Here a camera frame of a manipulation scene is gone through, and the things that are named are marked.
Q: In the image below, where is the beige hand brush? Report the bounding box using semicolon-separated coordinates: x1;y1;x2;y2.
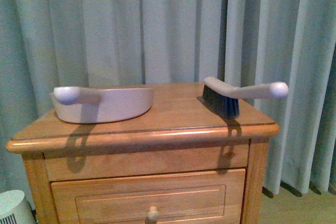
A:
202;77;289;120

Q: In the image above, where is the beige plastic dustpan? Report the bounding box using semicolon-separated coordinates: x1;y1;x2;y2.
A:
50;87;154;124

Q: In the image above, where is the wooden nightstand cabinet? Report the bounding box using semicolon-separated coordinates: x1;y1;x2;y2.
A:
6;83;279;223

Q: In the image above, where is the wooden drawer with knob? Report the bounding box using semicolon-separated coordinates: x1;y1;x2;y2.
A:
51;169;245;223

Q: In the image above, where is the light green curtain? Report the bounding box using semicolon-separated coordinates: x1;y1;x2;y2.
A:
1;0;335;194

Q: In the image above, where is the white cylindrical appliance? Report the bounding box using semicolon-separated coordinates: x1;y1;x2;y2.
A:
1;190;36;224

